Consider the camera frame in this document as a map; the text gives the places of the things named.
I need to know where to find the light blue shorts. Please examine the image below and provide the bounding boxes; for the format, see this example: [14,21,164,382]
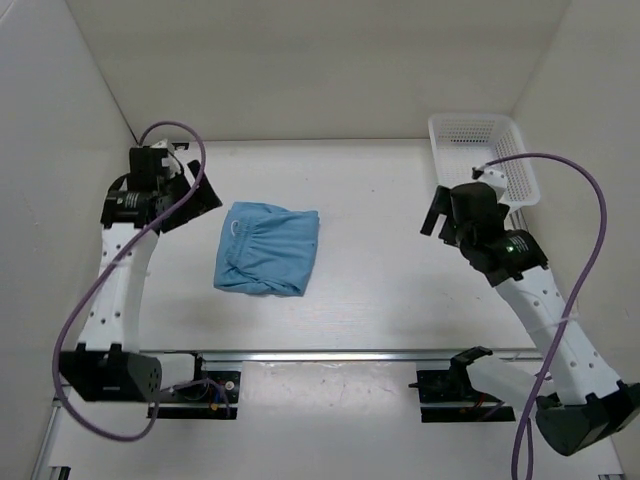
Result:
[213,202,320,297]

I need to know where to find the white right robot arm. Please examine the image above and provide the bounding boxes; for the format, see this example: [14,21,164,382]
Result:
[420,182,639,456]

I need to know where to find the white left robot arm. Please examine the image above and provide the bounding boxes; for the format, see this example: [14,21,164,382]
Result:
[59,140,222,403]

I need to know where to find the white plastic mesh basket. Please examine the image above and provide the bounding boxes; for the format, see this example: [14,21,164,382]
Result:
[428,113,540,210]

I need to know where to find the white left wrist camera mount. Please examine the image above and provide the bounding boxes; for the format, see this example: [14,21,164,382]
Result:
[150,139,184,178]

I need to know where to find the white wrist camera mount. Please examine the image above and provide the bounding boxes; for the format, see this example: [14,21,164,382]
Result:
[472,166,508,201]
[150,139,184,178]

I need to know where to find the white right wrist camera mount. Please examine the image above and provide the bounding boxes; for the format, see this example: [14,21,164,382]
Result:
[472,166,508,201]

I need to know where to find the aluminium front rail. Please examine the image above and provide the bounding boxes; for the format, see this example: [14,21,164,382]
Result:
[202,349,460,363]

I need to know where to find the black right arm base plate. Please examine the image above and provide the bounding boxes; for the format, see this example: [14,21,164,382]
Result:
[408,346,515,424]

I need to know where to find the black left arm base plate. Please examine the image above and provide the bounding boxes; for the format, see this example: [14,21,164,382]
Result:
[157,352,242,421]

